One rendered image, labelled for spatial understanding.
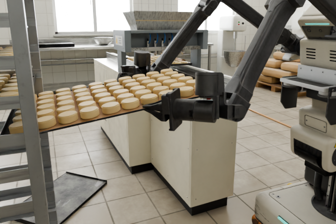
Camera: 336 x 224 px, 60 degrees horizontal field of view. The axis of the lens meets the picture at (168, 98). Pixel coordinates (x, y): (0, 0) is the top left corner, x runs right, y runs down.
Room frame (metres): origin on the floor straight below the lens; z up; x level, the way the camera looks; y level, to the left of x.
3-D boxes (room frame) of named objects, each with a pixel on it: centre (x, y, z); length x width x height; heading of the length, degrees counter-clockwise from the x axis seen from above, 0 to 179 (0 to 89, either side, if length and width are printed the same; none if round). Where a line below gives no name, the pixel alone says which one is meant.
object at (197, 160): (2.02, -0.15, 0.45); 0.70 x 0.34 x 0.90; 25
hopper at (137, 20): (2.48, 0.06, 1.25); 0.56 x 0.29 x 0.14; 115
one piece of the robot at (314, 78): (1.25, -0.64, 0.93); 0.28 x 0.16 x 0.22; 21
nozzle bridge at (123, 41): (2.48, 0.06, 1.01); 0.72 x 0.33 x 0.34; 115
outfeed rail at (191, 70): (2.64, -0.02, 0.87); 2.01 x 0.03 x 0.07; 25
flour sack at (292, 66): (5.23, -2.43, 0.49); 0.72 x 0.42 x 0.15; 118
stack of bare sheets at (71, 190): (1.86, 0.78, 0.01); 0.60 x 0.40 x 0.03; 159
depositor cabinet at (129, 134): (2.91, 0.26, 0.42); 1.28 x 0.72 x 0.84; 25
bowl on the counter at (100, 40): (5.05, 1.10, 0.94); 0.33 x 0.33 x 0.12
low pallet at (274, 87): (5.49, -2.33, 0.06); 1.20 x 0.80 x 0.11; 25
